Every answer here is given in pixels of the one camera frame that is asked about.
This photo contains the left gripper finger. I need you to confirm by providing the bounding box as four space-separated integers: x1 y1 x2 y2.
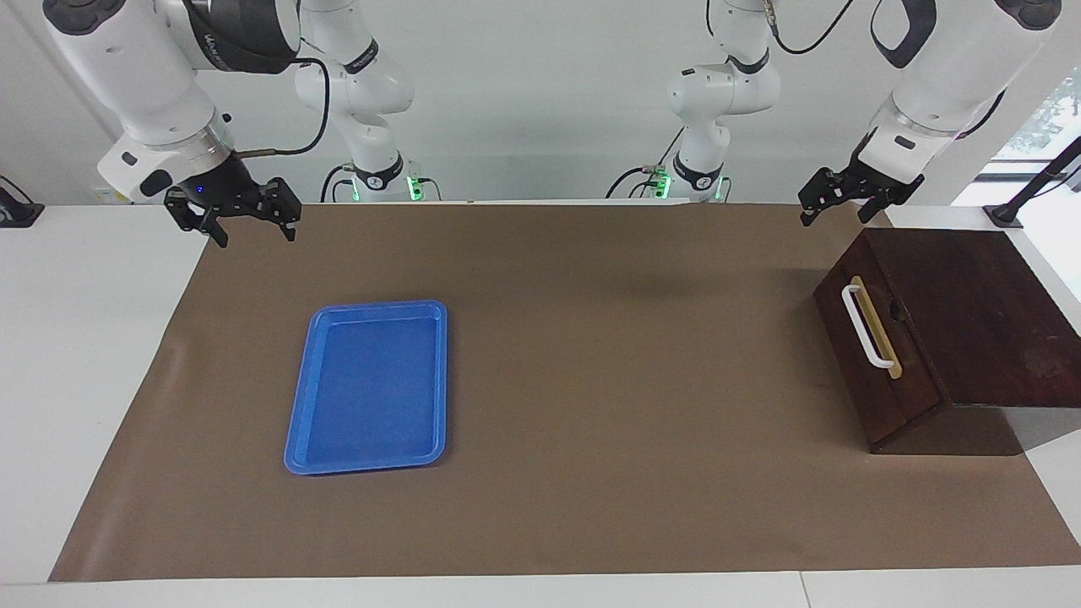
857 189 901 225
798 168 850 228

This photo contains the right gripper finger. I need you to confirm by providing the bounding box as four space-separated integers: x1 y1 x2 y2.
165 189 230 248
260 176 303 243

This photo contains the white drawer handle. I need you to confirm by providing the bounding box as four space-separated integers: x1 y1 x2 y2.
841 284 897 371

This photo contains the dark wooden drawer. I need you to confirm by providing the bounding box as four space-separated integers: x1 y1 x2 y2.
813 243 948 453

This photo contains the dark wooden drawer cabinet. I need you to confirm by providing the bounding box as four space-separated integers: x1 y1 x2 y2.
812 226 1081 457

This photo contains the bright window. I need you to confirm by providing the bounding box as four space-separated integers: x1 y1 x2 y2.
954 68 1081 301

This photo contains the blue plastic tray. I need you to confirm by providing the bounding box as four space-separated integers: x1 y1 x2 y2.
283 300 448 476

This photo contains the brown paper table mat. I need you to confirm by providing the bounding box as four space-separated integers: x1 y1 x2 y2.
48 201 1081 584

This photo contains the black right arm base cable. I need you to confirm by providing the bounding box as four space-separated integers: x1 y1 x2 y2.
320 163 357 204

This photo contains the black arm base cable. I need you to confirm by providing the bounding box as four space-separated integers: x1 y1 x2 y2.
320 163 357 204
605 127 687 202

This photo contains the black right arm gripper cable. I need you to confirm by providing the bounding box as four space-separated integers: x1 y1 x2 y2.
234 57 332 160

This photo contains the black arm gripper cable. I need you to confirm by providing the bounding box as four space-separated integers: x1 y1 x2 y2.
764 0 1008 140
234 57 332 160

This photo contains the black left arm gripper cable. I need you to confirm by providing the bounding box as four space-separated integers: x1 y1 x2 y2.
764 0 1008 140

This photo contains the black camera stand pole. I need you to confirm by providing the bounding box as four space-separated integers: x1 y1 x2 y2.
984 135 1081 230

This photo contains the black left arm base cable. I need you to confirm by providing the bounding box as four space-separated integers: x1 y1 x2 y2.
605 127 687 202

